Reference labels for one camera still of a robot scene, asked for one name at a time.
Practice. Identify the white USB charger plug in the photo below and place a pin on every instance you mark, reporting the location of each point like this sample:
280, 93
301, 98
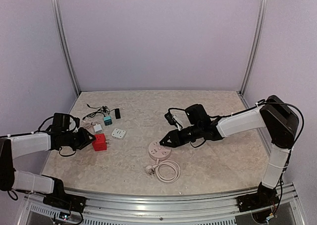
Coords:
98, 129

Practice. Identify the left aluminium corner post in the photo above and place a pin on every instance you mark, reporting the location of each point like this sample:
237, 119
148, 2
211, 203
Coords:
64, 47

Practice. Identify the right aluminium corner post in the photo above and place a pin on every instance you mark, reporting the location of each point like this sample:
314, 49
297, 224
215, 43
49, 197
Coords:
254, 47

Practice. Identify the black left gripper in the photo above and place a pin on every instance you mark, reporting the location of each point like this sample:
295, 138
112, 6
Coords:
84, 139

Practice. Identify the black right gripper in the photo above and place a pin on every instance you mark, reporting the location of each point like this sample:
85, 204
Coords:
175, 137

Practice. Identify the black power adapter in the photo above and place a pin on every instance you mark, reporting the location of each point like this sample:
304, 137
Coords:
117, 113

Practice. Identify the aluminium corner post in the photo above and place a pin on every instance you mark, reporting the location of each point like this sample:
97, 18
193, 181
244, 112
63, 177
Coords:
254, 47
64, 47

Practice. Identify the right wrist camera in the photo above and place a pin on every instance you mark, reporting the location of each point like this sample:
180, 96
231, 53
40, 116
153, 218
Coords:
171, 118

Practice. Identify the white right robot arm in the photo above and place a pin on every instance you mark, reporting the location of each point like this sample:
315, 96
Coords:
279, 125

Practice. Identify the pink round power strip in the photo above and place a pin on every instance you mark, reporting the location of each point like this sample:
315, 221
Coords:
158, 152

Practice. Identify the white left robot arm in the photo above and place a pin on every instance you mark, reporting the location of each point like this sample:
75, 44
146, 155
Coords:
12, 181

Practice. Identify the aluminium table frame rail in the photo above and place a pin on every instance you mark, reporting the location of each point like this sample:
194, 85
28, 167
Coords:
203, 209

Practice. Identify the teal USB charger plug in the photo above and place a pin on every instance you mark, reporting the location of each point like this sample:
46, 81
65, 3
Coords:
107, 120

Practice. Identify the red cube socket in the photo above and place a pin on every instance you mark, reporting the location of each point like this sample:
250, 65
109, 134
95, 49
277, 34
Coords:
100, 142

